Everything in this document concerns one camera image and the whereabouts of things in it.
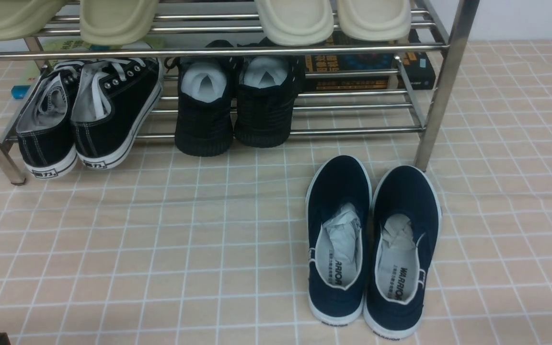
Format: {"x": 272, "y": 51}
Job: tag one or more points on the black lace-up sneaker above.
{"x": 44, "y": 129}
{"x": 115, "y": 97}

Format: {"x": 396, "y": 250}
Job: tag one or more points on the silver metal shoe rack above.
{"x": 425, "y": 125}

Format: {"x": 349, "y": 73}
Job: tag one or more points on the navy slip-on shoe left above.
{"x": 337, "y": 207}

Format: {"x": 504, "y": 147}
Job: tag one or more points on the navy slip-on shoe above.
{"x": 337, "y": 207}
{"x": 406, "y": 221}

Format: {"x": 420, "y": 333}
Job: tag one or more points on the black knit shoe left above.
{"x": 205, "y": 91}

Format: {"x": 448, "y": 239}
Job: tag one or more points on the black knit shoe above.
{"x": 266, "y": 89}
{"x": 205, "y": 91}

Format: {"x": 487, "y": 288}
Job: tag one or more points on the black knit shoe right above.
{"x": 266, "y": 89}

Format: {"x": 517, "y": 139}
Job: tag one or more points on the beige checkered tablecloth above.
{"x": 169, "y": 249}

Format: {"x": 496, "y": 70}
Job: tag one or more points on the navy slip-on shoe right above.
{"x": 406, "y": 221}

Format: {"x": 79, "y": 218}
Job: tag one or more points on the cream slipper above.
{"x": 375, "y": 20}
{"x": 296, "y": 22}

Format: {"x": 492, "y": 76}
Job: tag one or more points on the black book with orange text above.
{"x": 352, "y": 67}

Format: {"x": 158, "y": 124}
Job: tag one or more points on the cream slipper far right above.
{"x": 375, "y": 20}

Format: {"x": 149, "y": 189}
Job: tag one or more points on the green and blue book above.
{"x": 32, "y": 71}

